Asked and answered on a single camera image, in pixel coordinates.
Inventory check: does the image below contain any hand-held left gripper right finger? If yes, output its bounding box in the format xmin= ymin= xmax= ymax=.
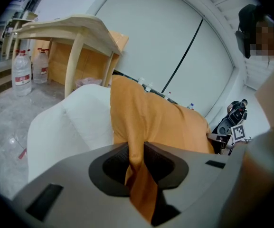
xmin=143 ymin=141 xmax=245 ymax=228

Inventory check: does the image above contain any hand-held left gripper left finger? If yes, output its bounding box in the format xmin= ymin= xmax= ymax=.
xmin=12 ymin=142 xmax=152 ymax=228

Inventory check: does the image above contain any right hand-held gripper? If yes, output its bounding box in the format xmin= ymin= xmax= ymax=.
xmin=211 ymin=117 xmax=246 ymax=155

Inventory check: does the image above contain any orange pillow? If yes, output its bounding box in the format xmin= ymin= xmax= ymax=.
xmin=110 ymin=74 xmax=216 ymax=224

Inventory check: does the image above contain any white round beanbag chair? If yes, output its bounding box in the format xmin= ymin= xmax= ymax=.
xmin=27 ymin=84 xmax=115 ymax=183

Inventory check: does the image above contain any person's head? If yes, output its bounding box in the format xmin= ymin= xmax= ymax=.
xmin=237 ymin=3 xmax=274 ymax=59

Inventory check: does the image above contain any waste basket with pink bag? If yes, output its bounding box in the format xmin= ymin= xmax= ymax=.
xmin=75 ymin=77 xmax=103 ymax=90

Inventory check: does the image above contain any clear large water jug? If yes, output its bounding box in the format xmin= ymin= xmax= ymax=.
xmin=32 ymin=48 xmax=50 ymax=84
xmin=11 ymin=49 xmax=32 ymax=97

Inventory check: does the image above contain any light wooden cabinet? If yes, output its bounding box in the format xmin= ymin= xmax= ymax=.
xmin=47 ymin=30 xmax=130 ymax=86

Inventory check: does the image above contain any light wooden table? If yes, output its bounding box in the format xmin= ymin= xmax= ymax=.
xmin=9 ymin=14 xmax=123 ymax=98

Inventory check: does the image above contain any black head-worn camera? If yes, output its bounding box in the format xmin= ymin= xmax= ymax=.
xmin=235 ymin=29 xmax=252 ymax=59

